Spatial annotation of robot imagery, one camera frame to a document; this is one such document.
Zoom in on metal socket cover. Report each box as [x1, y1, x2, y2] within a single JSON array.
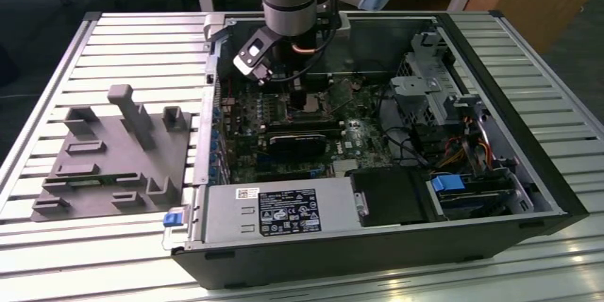
[[324, 79, 357, 112]]

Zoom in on black RAM slot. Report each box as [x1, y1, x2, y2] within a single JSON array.
[[271, 71, 331, 93]]

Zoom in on CPU socket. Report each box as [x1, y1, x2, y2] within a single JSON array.
[[281, 92, 335, 123]]

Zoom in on grey case latch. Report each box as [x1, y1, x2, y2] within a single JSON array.
[[201, 13, 233, 43]]

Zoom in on black RAM stick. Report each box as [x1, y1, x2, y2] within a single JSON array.
[[267, 120, 343, 135]]

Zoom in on black graphics card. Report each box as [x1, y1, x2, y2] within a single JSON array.
[[267, 134, 329, 160]]

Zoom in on green motherboard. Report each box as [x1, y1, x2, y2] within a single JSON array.
[[215, 71, 396, 182]]

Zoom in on metal drive cage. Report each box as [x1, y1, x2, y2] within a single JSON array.
[[389, 32, 476, 127]]

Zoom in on silver chipset heat sink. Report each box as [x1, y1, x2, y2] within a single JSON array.
[[332, 160, 357, 176]]

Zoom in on silver power supply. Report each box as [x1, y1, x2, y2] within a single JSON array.
[[200, 177, 365, 243]]

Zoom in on grey parts rack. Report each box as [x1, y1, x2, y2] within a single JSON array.
[[31, 84, 195, 223]]

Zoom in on blue disk carrier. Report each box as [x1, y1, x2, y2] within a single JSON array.
[[431, 173, 467, 193]]

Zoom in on green RAM stick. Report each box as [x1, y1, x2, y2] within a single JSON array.
[[65, 180, 115, 188]]

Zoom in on black open PC case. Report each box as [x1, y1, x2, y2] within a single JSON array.
[[169, 10, 591, 291]]

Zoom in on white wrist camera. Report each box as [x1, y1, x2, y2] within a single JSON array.
[[232, 28, 284, 86]]

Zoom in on black camera cable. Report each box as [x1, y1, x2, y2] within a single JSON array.
[[281, 0, 341, 83]]

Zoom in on black wire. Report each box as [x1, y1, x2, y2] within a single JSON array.
[[383, 125, 431, 169]]

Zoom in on yellow red wire bundle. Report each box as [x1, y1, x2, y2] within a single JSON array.
[[436, 135, 496, 173]]

